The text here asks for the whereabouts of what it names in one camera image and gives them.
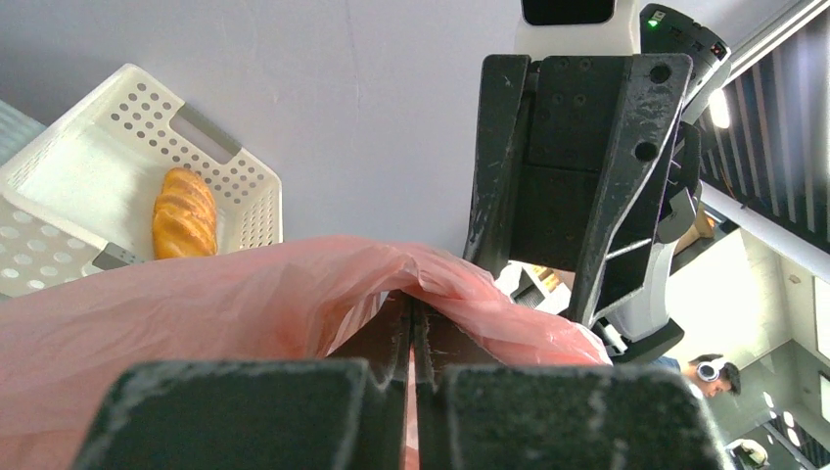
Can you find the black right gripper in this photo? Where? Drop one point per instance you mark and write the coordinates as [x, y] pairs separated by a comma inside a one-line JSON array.
[[609, 178]]

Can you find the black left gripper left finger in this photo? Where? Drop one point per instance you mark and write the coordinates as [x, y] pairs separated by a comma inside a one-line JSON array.
[[346, 411]]

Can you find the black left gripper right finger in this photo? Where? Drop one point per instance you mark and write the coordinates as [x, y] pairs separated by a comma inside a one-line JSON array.
[[474, 412]]

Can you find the croissant bread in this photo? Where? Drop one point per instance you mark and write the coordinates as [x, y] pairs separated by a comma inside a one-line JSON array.
[[184, 220]]

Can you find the pink plastic bag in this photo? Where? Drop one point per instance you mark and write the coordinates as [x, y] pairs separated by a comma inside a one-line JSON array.
[[63, 346]]

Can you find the person with white headphones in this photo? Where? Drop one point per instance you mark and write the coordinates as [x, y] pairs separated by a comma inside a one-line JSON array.
[[711, 373]]

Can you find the white plastic basket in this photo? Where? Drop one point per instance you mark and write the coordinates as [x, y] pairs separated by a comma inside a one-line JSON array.
[[78, 199]]

